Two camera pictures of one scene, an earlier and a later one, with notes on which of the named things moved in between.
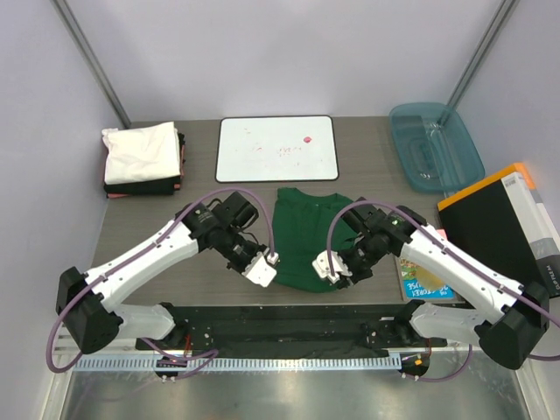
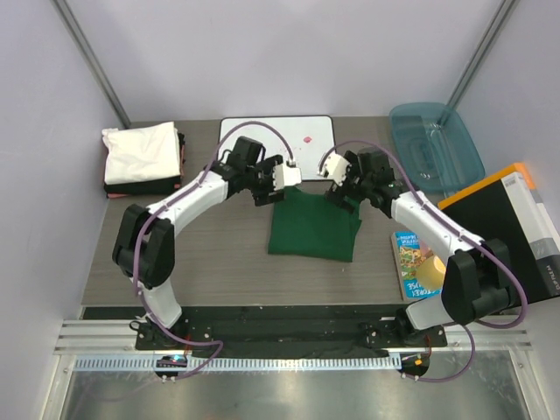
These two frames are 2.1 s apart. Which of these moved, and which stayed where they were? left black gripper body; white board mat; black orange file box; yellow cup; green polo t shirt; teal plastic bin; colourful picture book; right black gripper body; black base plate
Moved: green polo t shirt; left black gripper body; right black gripper body
Stayed: black base plate; black orange file box; yellow cup; teal plastic bin; white board mat; colourful picture book
